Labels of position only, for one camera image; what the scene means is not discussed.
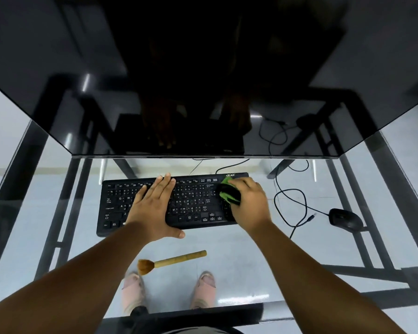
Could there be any person's pink shoe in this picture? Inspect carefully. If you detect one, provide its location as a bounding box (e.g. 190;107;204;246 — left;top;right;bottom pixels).
191;271;217;309
121;272;147;315

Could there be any person's pink right shoe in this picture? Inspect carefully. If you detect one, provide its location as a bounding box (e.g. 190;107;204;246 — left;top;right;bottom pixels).
191;271;217;309

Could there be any person's left forearm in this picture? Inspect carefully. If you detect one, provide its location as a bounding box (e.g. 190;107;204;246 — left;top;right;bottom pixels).
0;222;154;334

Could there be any person's pink left shoe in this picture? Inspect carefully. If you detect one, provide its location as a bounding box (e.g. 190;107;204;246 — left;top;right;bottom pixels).
121;272;147;315

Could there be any large black computer monitor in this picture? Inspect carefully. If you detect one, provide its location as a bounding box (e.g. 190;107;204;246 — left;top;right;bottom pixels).
0;0;418;160

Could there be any black cable with jack plug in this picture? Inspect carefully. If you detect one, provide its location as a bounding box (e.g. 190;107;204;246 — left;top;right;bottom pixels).
288;213;317;240

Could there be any black metal table frame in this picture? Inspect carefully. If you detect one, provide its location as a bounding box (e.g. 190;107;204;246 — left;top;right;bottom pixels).
0;120;418;334

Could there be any person's right hand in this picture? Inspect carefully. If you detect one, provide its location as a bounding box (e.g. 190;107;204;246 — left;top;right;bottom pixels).
226;177;272;235

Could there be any thin black cable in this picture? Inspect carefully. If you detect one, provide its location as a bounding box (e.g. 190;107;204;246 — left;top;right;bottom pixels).
189;158;205;176

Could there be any black computer mouse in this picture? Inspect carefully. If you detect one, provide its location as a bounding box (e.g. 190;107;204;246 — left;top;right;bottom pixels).
328;208;364;233

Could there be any person's left hand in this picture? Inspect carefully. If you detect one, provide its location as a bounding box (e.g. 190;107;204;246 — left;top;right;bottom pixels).
125;173;186;245

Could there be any green and black cleaning cloth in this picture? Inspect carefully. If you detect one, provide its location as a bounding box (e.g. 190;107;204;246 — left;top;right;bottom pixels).
218;177;242;206

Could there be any brush with wooden handle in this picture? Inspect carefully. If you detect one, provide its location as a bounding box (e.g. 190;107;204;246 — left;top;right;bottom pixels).
137;250;208;276

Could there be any black keyboard cable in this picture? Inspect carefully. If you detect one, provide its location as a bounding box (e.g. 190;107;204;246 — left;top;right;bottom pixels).
215;158;251;174

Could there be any black computer keyboard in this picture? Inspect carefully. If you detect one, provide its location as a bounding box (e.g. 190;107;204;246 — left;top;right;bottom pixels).
96;172;250;238

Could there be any person's right forearm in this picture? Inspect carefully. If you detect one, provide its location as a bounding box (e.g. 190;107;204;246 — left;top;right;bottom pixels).
247;221;409;334

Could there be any black mouse cable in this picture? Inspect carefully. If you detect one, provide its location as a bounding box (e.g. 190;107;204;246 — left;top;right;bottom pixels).
274;159;331;217

